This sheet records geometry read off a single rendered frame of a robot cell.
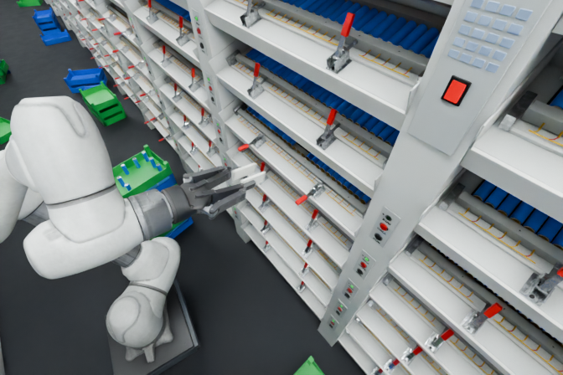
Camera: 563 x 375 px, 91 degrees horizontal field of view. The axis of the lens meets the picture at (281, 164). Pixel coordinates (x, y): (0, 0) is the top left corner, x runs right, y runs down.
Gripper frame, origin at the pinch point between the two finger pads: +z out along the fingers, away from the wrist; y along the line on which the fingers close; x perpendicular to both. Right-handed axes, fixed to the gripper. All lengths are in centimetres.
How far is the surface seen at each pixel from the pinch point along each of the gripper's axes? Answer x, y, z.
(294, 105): -13.2, 5.8, 16.7
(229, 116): 6.9, 35.5, 16.6
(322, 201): 7.5, -11.8, 17.3
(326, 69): -28.9, -7.4, 8.4
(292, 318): 100, -14, 30
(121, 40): 26, 174, 19
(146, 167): 58, 80, -2
